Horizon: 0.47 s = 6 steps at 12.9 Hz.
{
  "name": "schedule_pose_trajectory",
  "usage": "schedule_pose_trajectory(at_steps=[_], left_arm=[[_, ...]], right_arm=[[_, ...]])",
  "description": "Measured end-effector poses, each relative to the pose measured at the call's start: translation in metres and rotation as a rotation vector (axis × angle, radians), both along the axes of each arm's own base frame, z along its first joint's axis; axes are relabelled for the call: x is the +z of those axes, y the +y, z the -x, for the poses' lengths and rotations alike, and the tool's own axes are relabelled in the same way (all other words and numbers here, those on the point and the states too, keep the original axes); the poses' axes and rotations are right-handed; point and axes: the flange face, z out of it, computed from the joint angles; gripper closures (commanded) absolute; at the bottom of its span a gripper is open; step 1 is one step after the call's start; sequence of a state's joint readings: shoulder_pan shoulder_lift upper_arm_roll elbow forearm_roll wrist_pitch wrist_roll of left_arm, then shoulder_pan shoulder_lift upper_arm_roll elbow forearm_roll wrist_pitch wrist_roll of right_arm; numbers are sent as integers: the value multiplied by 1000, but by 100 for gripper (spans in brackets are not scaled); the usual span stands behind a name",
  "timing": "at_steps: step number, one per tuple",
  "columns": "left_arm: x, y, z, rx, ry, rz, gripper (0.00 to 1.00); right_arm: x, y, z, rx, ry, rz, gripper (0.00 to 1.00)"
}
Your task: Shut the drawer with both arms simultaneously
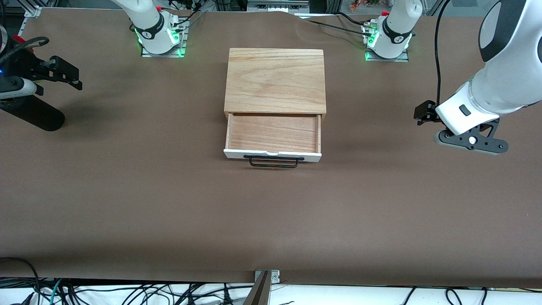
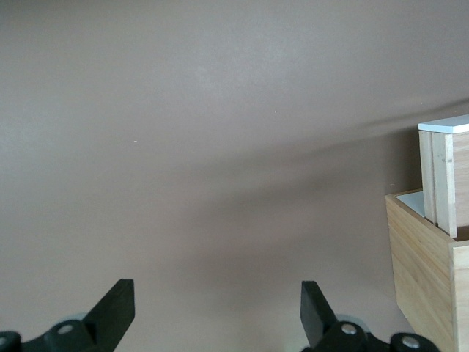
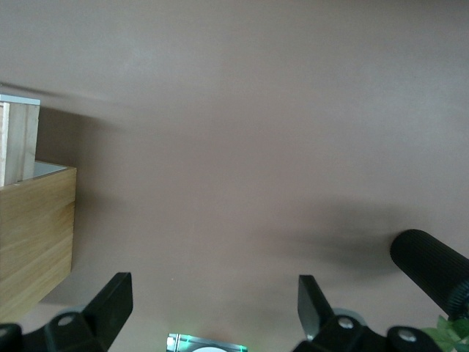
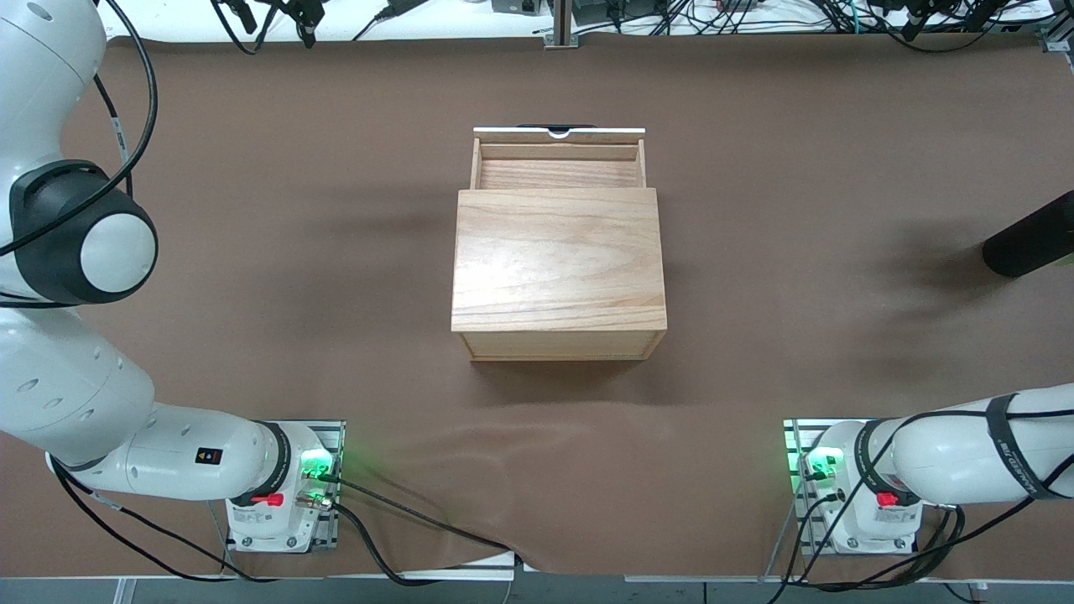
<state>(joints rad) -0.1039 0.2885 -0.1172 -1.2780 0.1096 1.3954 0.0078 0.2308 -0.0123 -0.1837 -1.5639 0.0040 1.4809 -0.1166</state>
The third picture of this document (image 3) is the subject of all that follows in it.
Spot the black ribbed cylindrical vase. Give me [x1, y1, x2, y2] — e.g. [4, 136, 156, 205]
[389, 229, 469, 322]

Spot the wooden block with white top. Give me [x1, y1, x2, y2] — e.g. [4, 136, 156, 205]
[0, 92, 40, 187]

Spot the brown table cover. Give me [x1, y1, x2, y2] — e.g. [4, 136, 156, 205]
[0, 0, 469, 352]

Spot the red rose with green leaves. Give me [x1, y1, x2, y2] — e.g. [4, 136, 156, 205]
[418, 314, 469, 352]

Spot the light wooden drawer cabinet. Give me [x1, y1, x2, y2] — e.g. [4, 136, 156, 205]
[0, 161, 78, 324]

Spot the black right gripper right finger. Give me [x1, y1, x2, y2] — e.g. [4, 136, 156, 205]
[298, 274, 451, 352]

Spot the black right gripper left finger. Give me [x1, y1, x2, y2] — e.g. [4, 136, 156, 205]
[0, 271, 133, 352]

